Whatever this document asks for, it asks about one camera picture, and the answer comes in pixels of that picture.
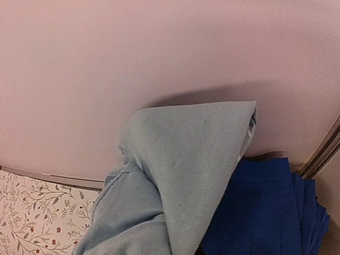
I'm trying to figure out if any blue pleated skirt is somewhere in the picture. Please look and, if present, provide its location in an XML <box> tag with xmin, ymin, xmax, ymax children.
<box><xmin>200</xmin><ymin>158</ymin><xmax>330</xmax><ymax>254</ymax></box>

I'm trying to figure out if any light blue shirt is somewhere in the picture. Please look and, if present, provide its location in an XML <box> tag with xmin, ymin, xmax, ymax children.
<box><xmin>73</xmin><ymin>101</ymin><xmax>257</xmax><ymax>254</ymax></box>

